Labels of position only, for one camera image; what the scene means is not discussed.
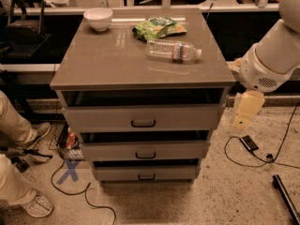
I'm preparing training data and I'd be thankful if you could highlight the grey sneaker upper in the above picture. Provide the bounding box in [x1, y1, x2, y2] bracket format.
[24, 122, 52, 149]

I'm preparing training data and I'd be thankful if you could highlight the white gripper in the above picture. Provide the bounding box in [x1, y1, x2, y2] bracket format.
[228, 49, 290, 129]

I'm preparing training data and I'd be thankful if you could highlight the black chair frame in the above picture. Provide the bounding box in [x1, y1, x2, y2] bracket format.
[0, 0, 51, 58]

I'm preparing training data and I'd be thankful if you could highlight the blue tape cross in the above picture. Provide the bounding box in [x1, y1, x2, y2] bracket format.
[57, 160, 80, 185]

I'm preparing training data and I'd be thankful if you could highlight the white bowl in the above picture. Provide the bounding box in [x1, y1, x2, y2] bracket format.
[83, 7, 113, 31]

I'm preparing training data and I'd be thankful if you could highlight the black small device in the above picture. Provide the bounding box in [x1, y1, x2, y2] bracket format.
[240, 135, 259, 152]

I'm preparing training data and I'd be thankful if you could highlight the grey drawer cabinet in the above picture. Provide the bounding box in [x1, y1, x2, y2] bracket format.
[49, 7, 237, 186]

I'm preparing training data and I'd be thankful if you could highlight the clear plastic water bottle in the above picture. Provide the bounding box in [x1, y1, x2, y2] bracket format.
[145, 39, 203, 62]

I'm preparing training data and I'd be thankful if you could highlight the white sneaker lower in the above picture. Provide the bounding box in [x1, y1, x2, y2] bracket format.
[22, 189, 53, 218]

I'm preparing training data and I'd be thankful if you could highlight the black floor cable right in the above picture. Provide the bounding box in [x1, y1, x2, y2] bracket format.
[223, 102, 300, 171]

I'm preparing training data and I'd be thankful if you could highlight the beige trouser leg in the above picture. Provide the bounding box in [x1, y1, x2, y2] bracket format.
[0, 154, 36, 205]
[0, 91, 38, 148]

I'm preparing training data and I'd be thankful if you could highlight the grey top drawer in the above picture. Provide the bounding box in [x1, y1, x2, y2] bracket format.
[62, 105, 223, 133]

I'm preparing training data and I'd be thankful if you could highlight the black floor cable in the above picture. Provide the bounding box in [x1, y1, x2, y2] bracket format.
[50, 158, 118, 225]
[223, 102, 300, 171]

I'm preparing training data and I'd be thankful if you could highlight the beige trouser leg upper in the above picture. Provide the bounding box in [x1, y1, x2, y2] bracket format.
[0, 91, 38, 148]

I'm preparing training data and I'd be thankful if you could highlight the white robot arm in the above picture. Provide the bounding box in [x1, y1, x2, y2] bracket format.
[229, 0, 300, 129]

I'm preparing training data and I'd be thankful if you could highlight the black bar on floor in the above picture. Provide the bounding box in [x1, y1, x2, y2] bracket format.
[273, 174, 300, 225]

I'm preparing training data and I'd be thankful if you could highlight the beige trouser leg lower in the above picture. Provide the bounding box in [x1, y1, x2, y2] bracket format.
[0, 154, 36, 205]

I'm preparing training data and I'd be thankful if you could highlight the green snack bag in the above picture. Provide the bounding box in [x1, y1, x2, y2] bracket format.
[132, 17, 188, 41]

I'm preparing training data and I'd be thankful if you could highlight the black floor cable left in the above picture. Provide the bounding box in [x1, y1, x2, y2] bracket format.
[50, 158, 118, 225]

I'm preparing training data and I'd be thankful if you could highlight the grey drawer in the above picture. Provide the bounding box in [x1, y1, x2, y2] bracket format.
[81, 130, 210, 161]
[62, 105, 223, 133]
[92, 158, 201, 182]

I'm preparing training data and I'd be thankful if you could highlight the grey bottom drawer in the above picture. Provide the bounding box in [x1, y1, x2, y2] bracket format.
[92, 158, 201, 182]

